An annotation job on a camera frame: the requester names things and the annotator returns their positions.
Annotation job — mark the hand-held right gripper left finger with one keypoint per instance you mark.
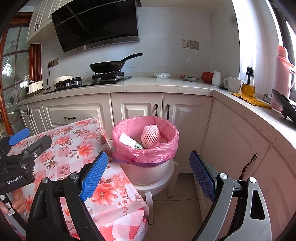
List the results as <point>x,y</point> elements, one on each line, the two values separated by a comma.
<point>93,176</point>

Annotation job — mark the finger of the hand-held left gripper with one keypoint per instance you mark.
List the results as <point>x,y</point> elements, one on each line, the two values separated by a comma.
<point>38,146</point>
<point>19,136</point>

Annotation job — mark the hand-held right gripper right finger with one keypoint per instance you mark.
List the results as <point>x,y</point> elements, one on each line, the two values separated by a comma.
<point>202,176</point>

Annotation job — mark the pink bin liner bag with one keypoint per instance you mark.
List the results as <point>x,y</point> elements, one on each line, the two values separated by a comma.
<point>129,157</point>

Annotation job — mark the white foam piece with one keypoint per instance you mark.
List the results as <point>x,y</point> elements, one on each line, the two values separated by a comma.
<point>126,139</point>

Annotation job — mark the green foam net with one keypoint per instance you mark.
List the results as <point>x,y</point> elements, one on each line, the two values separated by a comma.
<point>138,146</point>

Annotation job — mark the white waste bin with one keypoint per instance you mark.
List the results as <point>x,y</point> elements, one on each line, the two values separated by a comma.
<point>148,176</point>

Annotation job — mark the pink foam fruit net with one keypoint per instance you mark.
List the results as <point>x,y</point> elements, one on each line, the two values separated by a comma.
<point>150,136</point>

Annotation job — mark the person's left hand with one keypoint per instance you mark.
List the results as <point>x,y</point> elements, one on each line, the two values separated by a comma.
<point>18,200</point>

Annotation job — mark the floral tablecloth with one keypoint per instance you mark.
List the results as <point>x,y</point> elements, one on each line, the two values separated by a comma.
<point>74,148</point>

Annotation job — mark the white plastic stool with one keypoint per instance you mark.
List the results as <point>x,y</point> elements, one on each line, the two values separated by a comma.
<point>159,188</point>

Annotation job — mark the white cabinet drawer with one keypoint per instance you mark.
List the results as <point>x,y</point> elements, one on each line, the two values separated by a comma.
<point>69,109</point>

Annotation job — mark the white countertop appliance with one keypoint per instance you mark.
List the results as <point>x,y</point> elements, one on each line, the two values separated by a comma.
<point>34,89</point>

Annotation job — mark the white base cabinets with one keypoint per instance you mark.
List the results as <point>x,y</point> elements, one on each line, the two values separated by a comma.
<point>185,115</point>

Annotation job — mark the cream round pan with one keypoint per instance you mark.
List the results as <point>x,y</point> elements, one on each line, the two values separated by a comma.
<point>61,80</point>

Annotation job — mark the red wooden glass sliding door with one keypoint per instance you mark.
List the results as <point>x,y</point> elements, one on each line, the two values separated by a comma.
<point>34,62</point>

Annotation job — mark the black glass gas stove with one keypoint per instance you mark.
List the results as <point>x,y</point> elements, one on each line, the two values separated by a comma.
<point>99,81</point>

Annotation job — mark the yellow cloth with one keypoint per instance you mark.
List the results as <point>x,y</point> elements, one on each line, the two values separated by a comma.
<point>252,100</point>

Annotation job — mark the white mug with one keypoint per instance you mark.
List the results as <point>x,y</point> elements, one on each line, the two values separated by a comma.
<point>233,85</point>

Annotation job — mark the small grey dish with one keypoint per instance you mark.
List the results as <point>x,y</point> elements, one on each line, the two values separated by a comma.
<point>192,79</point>

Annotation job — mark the white ceramic jar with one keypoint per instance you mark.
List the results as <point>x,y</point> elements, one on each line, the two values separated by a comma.
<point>217,80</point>

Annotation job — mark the glass oil bottle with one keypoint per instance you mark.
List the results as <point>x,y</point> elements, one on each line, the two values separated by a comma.
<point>247,89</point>

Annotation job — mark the red round jar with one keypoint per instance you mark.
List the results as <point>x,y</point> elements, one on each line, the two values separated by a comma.
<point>206,77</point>

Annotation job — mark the small red utensil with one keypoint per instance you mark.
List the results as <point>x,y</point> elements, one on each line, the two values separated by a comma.
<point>182,77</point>

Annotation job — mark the small metal bowl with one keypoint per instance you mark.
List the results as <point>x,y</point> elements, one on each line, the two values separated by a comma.
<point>267,99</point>

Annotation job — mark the black wok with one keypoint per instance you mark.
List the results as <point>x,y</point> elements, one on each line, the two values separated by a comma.
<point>106,67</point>

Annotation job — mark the white plastic bag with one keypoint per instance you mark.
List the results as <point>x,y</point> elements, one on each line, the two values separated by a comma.
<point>163,75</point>

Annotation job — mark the black round plate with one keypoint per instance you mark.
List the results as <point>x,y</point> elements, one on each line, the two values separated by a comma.
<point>285,106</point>

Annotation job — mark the white upper cabinet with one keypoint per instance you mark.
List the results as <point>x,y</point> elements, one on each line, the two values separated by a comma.
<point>39,20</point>

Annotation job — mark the pink thermos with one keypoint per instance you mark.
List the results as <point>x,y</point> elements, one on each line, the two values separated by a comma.
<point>282,76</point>

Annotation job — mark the black range hood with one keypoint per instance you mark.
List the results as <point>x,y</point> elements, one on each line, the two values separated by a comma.
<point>97,25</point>

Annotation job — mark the kitchen window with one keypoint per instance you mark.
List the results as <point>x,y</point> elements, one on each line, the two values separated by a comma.
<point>289,27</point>

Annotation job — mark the metal wall outlet strip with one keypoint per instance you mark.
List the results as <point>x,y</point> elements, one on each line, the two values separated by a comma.
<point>53,62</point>

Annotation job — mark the gold wall socket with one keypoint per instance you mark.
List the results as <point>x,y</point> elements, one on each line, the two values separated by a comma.
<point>186,43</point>
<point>194,45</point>

